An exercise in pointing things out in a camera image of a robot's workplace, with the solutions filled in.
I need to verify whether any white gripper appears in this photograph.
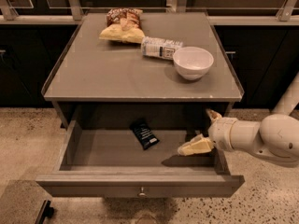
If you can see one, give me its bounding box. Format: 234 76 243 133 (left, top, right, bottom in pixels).
178 108 237 156

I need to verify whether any dark blue rxbar wrapper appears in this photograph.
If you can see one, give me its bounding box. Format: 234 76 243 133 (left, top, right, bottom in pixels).
130 119 160 150

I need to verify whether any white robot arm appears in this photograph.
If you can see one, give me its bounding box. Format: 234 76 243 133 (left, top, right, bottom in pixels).
178 74 299 167

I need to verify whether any round metal drawer knob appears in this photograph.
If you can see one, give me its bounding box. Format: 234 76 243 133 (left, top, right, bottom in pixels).
137 187 147 198

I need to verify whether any open grey top drawer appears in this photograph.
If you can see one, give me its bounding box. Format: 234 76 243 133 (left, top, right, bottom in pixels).
36 120 244 198

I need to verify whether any grey cabinet with counter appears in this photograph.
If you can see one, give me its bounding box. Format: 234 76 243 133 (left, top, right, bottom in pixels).
42 12 243 125

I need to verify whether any white ceramic bowl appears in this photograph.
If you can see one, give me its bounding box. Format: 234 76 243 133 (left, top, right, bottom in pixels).
173 47 214 80

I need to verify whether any white lying water bottle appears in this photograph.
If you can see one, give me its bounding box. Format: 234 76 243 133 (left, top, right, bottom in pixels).
141 36 183 60

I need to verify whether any yellow brown chip bag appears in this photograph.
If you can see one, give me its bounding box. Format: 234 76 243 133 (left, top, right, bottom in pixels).
99 8 145 44

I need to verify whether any dark base corner object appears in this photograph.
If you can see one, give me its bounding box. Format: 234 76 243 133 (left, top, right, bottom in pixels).
0 179 56 224

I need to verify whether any metal railing frame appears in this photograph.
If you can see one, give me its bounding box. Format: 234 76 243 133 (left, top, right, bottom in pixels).
1 0 299 26

